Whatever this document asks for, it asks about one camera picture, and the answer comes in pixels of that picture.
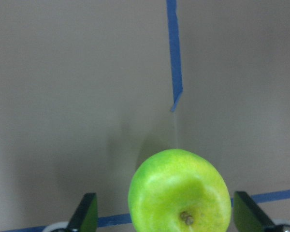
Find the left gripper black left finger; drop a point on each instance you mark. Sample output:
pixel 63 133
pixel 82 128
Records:
pixel 85 217

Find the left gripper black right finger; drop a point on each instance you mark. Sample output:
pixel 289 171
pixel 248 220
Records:
pixel 248 216

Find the green apple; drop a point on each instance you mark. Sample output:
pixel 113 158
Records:
pixel 178 191

